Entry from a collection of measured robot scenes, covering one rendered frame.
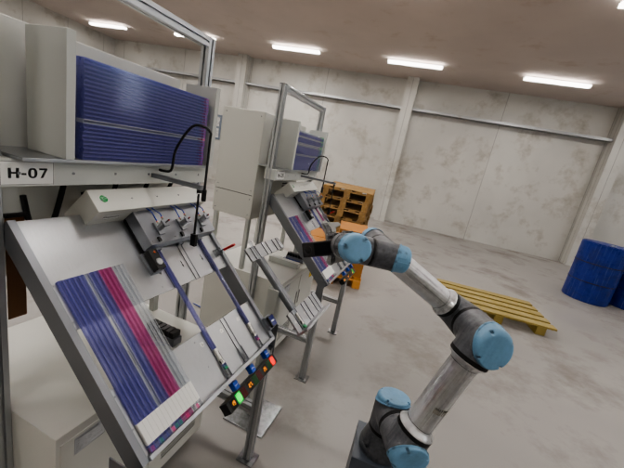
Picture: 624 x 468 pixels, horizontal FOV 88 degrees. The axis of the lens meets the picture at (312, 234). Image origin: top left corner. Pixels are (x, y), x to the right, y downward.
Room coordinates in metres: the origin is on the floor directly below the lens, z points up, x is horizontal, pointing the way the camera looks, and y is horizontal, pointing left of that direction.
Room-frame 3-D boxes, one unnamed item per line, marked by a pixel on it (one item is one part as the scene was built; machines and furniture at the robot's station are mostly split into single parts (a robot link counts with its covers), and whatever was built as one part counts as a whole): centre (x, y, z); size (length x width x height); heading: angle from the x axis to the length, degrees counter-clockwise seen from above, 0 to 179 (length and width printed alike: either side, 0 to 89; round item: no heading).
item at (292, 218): (2.48, 0.15, 0.65); 1.01 x 0.73 x 1.29; 71
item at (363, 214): (6.52, -0.58, 0.51); 1.43 x 0.99 x 1.01; 168
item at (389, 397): (0.98, -0.40, 0.72); 0.13 x 0.12 x 0.14; 7
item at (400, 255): (0.85, -0.21, 1.31); 0.11 x 0.11 x 0.08; 7
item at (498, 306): (4.02, -2.46, 0.06); 1.28 x 0.88 x 0.12; 76
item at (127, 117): (1.17, 0.66, 1.52); 0.51 x 0.13 x 0.27; 161
